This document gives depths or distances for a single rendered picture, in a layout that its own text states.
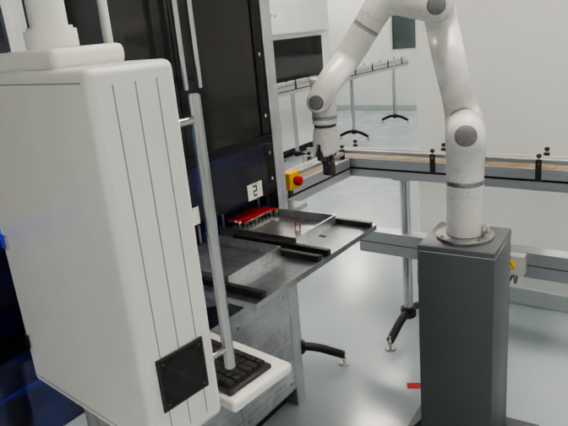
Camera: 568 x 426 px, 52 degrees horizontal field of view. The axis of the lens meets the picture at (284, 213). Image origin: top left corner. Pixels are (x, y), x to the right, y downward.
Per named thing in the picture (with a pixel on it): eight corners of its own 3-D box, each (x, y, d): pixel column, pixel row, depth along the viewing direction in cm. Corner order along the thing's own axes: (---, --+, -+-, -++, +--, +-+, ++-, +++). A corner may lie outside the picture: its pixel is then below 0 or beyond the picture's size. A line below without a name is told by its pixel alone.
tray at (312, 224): (220, 235, 216) (219, 226, 215) (262, 214, 236) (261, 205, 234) (297, 248, 196) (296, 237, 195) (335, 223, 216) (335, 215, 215)
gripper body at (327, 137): (323, 119, 205) (325, 150, 208) (307, 124, 197) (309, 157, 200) (341, 119, 200) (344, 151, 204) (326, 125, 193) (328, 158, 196)
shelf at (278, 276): (139, 280, 187) (138, 274, 187) (270, 215, 240) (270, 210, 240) (257, 310, 159) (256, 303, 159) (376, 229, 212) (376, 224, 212)
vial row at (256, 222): (242, 233, 215) (240, 221, 213) (270, 218, 228) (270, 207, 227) (246, 234, 213) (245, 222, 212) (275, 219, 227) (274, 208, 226)
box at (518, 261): (495, 272, 263) (495, 253, 261) (499, 268, 267) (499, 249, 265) (523, 276, 257) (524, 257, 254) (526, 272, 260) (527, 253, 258)
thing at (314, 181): (270, 217, 242) (267, 181, 238) (242, 213, 251) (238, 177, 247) (352, 177, 294) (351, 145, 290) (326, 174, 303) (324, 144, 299)
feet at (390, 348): (380, 350, 295) (379, 325, 290) (421, 308, 332) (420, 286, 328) (395, 354, 290) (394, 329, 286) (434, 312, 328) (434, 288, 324)
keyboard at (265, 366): (127, 346, 158) (125, 339, 157) (168, 324, 168) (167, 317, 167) (230, 396, 132) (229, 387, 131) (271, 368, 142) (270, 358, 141)
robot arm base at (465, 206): (500, 229, 201) (501, 177, 195) (487, 248, 186) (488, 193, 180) (445, 224, 211) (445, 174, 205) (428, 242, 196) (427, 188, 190)
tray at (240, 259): (150, 268, 190) (148, 259, 189) (204, 242, 210) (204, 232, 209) (229, 287, 171) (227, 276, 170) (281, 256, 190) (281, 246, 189)
